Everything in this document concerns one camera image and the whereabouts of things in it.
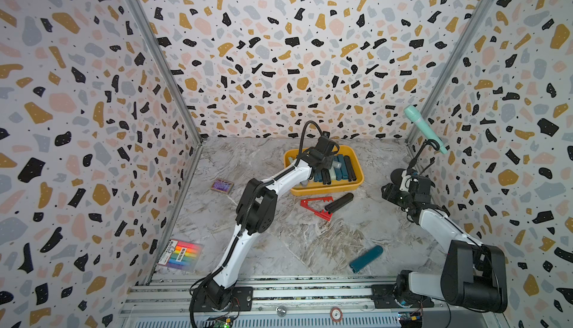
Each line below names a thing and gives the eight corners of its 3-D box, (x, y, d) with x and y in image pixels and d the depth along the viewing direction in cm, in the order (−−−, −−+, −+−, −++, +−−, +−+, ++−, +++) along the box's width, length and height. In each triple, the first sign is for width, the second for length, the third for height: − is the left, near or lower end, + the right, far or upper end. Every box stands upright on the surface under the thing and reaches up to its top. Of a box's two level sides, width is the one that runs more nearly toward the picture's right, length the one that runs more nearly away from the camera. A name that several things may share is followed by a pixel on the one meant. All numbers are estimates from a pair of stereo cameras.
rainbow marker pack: (159, 266, 82) (156, 264, 80) (172, 240, 88) (170, 238, 86) (194, 271, 81) (192, 270, 79) (205, 245, 87) (203, 243, 85)
